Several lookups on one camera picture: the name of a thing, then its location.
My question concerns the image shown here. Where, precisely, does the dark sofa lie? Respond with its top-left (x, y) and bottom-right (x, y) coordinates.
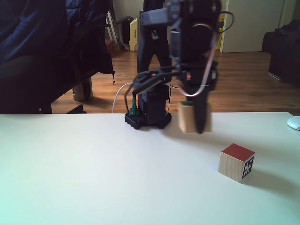
top-left (0, 55), bottom-right (99, 115)

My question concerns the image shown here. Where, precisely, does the wooden cube with red face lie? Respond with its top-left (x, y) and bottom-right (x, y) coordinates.
top-left (218, 143), bottom-right (256, 185)

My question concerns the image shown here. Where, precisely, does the dark blue jacket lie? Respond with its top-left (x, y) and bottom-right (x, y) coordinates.
top-left (0, 0), bottom-right (117, 85)

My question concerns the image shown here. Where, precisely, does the wooden cube with green face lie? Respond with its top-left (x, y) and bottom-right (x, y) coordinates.
top-left (178, 101), bottom-right (213, 134)

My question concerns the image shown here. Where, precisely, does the white door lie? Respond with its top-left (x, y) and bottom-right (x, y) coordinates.
top-left (219, 0), bottom-right (286, 53)

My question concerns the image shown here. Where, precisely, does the yellow sign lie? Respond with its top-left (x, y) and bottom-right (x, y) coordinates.
top-left (215, 14), bottom-right (226, 50)

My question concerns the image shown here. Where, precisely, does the red and white servo cable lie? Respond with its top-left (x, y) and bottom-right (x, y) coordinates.
top-left (177, 22), bottom-right (219, 98)

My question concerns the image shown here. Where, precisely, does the pale yellow appliance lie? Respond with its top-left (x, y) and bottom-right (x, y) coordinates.
top-left (129, 16), bottom-right (141, 52)

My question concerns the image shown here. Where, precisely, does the green circuit board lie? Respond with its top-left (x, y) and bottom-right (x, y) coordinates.
top-left (129, 97), bottom-right (142, 117)

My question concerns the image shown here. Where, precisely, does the white round object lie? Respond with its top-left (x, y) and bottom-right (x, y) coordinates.
top-left (286, 116), bottom-right (300, 131)

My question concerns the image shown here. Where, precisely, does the white power cable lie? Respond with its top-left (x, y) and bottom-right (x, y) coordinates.
top-left (112, 82), bottom-right (134, 114)

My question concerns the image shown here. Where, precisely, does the dark armchair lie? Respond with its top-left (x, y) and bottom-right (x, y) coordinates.
top-left (262, 19), bottom-right (300, 89)

